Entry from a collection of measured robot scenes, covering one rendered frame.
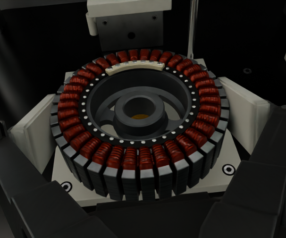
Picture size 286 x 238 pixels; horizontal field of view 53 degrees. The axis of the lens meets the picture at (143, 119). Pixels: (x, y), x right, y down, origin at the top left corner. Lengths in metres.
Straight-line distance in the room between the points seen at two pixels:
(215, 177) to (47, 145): 0.12
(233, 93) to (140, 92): 0.06
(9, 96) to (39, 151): 0.18
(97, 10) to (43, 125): 0.09
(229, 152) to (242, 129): 0.08
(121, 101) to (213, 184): 0.09
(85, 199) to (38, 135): 0.08
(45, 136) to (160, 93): 0.09
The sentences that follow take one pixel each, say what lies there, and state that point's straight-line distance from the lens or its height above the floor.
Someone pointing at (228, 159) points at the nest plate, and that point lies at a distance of 0.24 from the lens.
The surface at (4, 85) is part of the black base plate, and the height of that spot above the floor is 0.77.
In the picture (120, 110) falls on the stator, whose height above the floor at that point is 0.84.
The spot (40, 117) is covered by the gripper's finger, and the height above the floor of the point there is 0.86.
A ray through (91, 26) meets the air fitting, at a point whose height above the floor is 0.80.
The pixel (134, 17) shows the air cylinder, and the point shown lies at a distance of 0.34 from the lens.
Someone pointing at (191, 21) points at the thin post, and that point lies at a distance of 0.29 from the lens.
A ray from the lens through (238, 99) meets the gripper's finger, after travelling 0.17.
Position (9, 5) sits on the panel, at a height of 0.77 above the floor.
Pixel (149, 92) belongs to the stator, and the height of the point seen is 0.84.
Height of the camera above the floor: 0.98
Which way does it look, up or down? 50 degrees down
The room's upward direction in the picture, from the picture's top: 5 degrees counter-clockwise
